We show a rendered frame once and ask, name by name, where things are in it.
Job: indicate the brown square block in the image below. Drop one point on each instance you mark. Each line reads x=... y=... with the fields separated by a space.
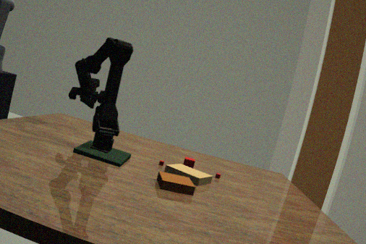
x=176 y=183

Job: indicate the red square block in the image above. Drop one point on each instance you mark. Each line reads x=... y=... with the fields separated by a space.
x=189 y=162

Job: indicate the tan board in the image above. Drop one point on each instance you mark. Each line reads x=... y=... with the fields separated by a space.
x=198 y=178

